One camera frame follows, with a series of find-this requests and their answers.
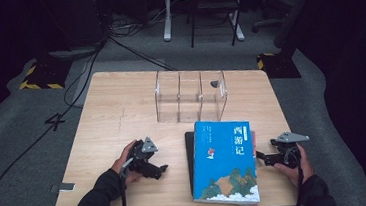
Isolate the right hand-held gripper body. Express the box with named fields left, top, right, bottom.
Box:
left=269, top=129, right=312, bottom=170

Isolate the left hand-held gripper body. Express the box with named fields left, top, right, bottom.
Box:
left=126, top=135, right=161, bottom=172

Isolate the blue book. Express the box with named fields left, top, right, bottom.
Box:
left=186, top=116, right=262, bottom=206

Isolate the clear acrylic book rack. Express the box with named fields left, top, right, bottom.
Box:
left=152, top=64, right=231, bottom=127

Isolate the person's left hand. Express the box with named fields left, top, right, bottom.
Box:
left=108, top=139, right=144, bottom=187

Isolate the person's right hand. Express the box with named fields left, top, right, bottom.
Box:
left=271, top=143, right=317, bottom=188

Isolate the grey tape strip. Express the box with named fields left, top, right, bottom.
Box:
left=49, top=181, right=76, bottom=195

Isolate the yellow black striped base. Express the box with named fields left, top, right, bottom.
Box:
left=256, top=50, right=302, bottom=82
left=16, top=57, right=74, bottom=93

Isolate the white desk leg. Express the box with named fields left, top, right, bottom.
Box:
left=160, top=0, right=197, bottom=42
left=228, top=8, right=246, bottom=43

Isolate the black slanted stand pole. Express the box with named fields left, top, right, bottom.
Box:
left=268, top=0, right=329, bottom=50

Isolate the dark equipment cabinet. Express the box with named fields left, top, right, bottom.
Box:
left=36, top=0, right=114, bottom=60

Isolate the right hand-held gripper cable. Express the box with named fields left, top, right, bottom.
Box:
left=287, top=147, right=307, bottom=206

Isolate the hand-held gripper cable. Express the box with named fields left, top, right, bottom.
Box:
left=287, top=147, right=307, bottom=206
left=117, top=157, right=138, bottom=206

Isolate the left hand-held gripper cable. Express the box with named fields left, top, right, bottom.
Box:
left=117, top=157, right=138, bottom=206

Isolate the long black floor cable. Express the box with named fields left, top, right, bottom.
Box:
left=0, top=44, right=118, bottom=206

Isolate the tangled floor cable bundle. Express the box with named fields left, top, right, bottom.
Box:
left=107, top=6, right=170, bottom=40

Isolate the black chair frame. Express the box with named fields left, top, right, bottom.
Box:
left=186, top=0, right=251, bottom=50

